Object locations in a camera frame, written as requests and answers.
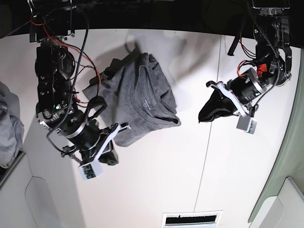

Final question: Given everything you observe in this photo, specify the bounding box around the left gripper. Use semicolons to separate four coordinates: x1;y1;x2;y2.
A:
198;68;265;123

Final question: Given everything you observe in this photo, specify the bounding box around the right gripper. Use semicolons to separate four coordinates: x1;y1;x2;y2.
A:
57;119;131;166

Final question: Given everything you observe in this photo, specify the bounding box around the grey t-shirt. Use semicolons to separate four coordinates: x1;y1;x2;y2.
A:
83;51;181;147

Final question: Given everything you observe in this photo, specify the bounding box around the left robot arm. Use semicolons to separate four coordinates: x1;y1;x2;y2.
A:
198;0;292;122

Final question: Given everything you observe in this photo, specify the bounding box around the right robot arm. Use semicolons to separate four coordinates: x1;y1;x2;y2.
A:
28;0;181;169

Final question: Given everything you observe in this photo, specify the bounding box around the grey clothes pile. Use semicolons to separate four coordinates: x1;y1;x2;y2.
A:
0;83;24;169

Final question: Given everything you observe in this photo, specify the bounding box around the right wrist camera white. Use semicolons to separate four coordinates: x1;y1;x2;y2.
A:
79;160;104;181

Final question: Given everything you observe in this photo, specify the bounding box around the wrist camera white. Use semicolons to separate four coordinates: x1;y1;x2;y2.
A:
237;115;257;134
79;160;104;181

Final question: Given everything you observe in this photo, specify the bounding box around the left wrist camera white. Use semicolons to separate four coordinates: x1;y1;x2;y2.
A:
237;115;257;134

